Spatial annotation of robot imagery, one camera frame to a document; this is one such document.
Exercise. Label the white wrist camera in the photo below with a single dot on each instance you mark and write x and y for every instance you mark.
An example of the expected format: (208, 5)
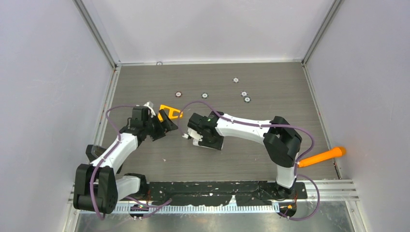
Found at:
(152, 112)
(192, 134)

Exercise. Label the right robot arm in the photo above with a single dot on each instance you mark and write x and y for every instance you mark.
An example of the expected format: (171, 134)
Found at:
(281, 142)

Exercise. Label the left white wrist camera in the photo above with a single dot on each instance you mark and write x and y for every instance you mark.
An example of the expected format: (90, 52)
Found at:
(152, 112)

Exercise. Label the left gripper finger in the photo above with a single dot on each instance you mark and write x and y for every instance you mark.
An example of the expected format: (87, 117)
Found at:
(157, 131)
(167, 124)

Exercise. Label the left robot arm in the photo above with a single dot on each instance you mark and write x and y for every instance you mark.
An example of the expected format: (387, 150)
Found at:
(96, 188)

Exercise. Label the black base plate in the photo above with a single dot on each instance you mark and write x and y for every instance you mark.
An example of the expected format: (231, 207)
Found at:
(217, 193)

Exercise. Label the orange cylinder peg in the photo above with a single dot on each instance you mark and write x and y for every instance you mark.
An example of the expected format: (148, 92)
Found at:
(330, 154)

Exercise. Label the white remote control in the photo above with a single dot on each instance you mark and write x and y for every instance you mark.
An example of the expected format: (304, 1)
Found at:
(195, 143)

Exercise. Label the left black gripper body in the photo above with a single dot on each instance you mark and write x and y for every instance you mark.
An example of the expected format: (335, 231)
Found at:
(148, 125)

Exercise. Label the yellow plastic triangle frame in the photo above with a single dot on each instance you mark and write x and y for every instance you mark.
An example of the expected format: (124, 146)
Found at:
(171, 112)

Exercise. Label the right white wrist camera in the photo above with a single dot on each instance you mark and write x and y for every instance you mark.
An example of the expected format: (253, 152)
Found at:
(192, 134)

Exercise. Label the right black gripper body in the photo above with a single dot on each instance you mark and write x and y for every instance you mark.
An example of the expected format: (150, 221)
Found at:
(215, 143)

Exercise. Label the aluminium rail frame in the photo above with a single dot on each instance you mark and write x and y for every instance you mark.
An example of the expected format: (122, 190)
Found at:
(318, 192)

